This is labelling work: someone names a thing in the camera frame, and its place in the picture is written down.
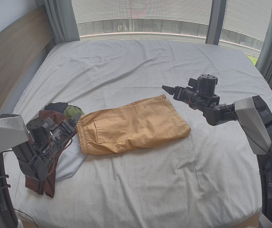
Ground black garment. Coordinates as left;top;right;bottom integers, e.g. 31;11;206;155
44;102;69;113

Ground pale grey garment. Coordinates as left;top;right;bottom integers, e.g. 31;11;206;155
55;137;87;182

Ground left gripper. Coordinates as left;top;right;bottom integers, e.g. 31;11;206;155
50;114;82;151

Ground window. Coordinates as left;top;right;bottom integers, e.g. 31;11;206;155
69;0;272;56

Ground tan shorts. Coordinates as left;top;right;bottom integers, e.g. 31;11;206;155
75;94;190;155

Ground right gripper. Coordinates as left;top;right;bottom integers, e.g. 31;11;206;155
162;85;198;109

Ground brown garment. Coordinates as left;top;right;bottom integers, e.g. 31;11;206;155
25;110;78;198

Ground bed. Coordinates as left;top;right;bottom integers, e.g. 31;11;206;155
0;5;272;228

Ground green garment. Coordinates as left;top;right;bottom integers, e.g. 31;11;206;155
63;105;83;119

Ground black cable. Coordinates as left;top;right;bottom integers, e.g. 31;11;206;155
13;209;37;228

